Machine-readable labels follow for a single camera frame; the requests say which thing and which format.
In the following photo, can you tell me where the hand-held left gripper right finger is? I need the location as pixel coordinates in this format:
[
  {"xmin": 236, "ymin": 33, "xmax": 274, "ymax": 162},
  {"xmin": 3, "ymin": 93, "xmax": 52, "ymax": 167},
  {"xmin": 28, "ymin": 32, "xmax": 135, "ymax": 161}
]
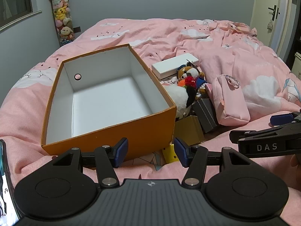
[{"xmin": 174, "ymin": 137, "xmax": 251, "ymax": 189}]

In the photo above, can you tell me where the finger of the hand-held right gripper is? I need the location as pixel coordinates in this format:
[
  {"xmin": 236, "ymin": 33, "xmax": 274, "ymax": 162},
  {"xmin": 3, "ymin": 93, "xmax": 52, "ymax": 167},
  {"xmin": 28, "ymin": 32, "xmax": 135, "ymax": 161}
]
[
  {"xmin": 229, "ymin": 122, "xmax": 301, "ymax": 159},
  {"xmin": 270, "ymin": 111, "xmax": 301, "ymax": 126}
]

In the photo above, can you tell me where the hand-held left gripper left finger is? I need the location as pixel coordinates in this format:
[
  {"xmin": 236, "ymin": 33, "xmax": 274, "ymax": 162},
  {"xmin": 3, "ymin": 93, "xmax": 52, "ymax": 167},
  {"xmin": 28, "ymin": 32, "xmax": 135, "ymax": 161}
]
[{"xmin": 53, "ymin": 138, "xmax": 129, "ymax": 188}]

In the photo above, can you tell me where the yellow tape measure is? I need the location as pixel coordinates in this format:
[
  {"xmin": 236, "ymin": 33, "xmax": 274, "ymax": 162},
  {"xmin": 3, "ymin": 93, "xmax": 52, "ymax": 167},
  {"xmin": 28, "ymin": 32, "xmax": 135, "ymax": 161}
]
[{"xmin": 162, "ymin": 144, "xmax": 182, "ymax": 164}]

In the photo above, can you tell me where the orange cardboard box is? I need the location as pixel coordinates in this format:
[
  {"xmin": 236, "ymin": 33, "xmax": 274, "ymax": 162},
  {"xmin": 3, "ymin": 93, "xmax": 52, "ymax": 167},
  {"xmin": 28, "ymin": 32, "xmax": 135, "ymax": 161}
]
[{"xmin": 41, "ymin": 43, "xmax": 177, "ymax": 162}]

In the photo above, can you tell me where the person's right hand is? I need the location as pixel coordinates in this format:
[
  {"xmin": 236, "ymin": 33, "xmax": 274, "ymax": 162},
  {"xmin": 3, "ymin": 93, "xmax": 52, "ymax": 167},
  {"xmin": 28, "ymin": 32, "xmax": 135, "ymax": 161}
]
[{"xmin": 290, "ymin": 156, "xmax": 301, "ymax": 173}]

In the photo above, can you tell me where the gold small box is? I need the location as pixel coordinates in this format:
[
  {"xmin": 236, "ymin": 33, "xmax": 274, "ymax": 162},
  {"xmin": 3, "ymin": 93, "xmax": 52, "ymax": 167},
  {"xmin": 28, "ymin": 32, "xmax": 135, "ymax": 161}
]
[{"xmin": 175, "ymin": 115, "xmax": 205, "ymax": 147}]

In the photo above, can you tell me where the grey small box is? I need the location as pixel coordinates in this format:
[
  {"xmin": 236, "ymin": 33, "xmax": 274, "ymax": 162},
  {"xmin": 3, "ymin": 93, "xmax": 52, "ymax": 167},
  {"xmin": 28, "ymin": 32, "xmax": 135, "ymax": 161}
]
[{"xmin": 192, "ymin": 98, "xmax": 218, "ymax": 134}]

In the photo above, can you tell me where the pink zip pouch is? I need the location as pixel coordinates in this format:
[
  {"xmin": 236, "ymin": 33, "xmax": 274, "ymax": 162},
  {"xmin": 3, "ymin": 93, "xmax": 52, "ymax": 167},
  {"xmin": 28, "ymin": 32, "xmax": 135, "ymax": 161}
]
[{"xmin": 211, "ymin": 74, "xmax": 250, "ymax": 127}]

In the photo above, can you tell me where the white and black plush toy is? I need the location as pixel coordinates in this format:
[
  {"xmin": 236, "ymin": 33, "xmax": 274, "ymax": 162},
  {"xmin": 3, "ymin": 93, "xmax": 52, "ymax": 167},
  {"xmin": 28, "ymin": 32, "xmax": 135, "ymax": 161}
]
[{"xmin": 164, "ymin": 76, "xmax": 197, "ymax": 121}]

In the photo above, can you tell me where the dark furniture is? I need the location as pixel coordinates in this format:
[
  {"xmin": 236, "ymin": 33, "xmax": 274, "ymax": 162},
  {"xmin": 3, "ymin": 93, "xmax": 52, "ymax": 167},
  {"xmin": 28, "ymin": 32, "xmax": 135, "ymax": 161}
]
[{"xmin": 286, "ymin": 35, "xmax": 301, "ymax": 82}]

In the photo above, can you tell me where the white flat box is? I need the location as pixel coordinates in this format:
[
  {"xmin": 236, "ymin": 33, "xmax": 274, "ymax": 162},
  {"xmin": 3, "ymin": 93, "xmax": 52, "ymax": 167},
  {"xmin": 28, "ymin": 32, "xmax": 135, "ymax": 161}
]
[{"xmin": 151, "ymin": 54, "xmax": 200, "ymax": 81}]

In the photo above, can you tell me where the pink cloud print blanket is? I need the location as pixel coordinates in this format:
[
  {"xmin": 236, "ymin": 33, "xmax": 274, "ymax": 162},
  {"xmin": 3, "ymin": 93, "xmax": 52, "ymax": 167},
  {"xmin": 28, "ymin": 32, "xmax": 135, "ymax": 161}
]
[{"xmin": 0, "ymin": 18, "xmax": 301, "ymax": 226}]

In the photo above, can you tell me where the smartphone with lit screen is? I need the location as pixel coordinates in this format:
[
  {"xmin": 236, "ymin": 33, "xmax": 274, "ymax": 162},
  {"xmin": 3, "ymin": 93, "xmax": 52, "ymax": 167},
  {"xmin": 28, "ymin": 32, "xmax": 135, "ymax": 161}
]
[{"xmin": 0, "ymin": 139, "xmax": 20, "ymax": 224}]

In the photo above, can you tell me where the clear tube of plush toys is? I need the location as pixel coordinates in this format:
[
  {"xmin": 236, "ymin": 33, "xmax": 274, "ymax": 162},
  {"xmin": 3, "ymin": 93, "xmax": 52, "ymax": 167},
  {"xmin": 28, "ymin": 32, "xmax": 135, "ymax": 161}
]
[{"xmin": 46, "ymin": 0, "xmax": 76, "ymax": 47}]

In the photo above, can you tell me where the window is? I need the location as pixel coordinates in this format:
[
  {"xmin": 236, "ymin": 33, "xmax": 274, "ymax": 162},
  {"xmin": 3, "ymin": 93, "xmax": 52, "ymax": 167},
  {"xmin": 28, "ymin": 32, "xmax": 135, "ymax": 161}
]
[{"xmin": 0, "ymin": 0, "xmax": 43, "ymax": 30}]

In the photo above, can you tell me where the black door handle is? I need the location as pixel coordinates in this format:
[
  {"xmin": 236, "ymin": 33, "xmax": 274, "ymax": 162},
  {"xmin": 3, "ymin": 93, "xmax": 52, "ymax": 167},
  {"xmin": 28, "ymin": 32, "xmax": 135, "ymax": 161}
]
[{"xmin": 268, "ymin": 5, "xmax": 281, "ymax": 21}]

